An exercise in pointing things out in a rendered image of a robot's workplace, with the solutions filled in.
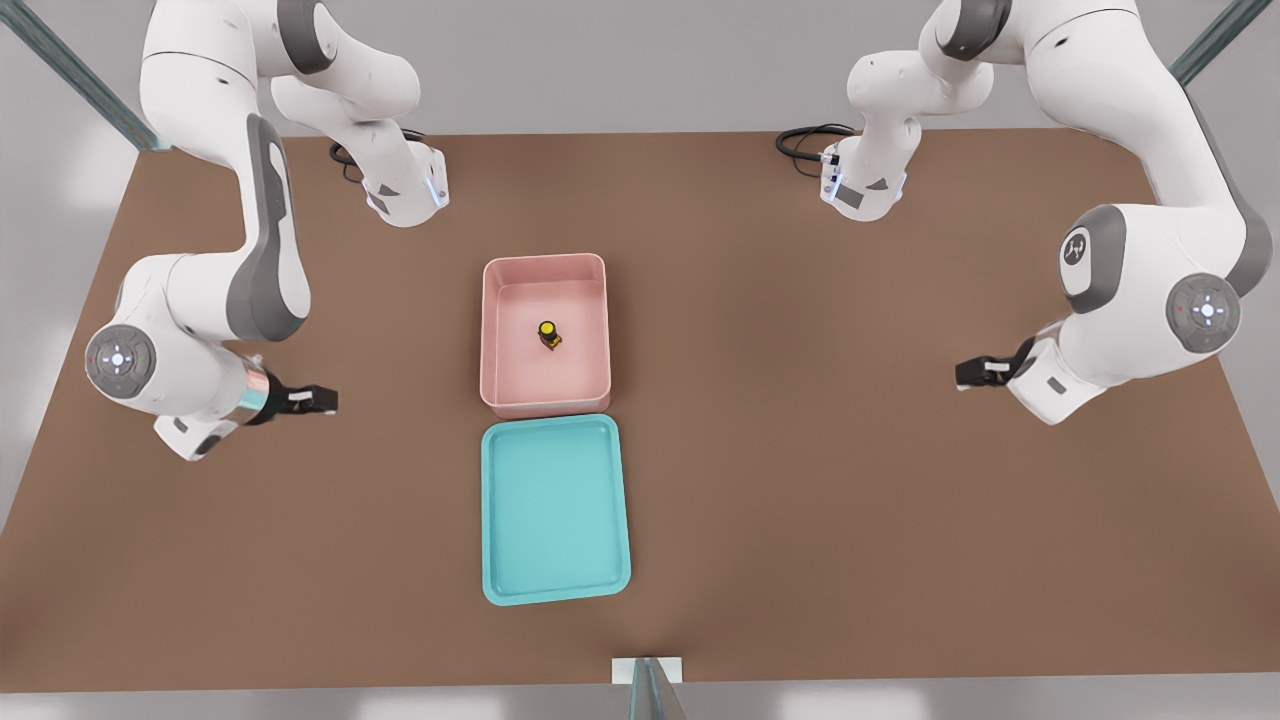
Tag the pink plastic box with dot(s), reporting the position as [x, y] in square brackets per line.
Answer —
[546, 336]

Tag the yellow-capped black button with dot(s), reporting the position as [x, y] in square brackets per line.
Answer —
[549, 335]

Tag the pale blue-green tray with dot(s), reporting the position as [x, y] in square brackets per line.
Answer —
[555, 508]

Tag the silver frame post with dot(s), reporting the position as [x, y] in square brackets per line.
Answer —
[1220, 35]
[650, 688]
[75, 70]

